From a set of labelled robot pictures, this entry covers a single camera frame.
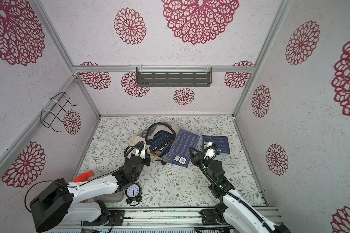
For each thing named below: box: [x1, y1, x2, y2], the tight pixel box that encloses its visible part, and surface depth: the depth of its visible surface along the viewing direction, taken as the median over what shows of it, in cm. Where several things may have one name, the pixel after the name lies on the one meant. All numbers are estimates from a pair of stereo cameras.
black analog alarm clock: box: [125, 182, 143, 207], surface depth 80 cm
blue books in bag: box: [148, 130, 176, 158], surface depth 96 cm
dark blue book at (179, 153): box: [166, 129, 201, 168], surface depth 79 cm
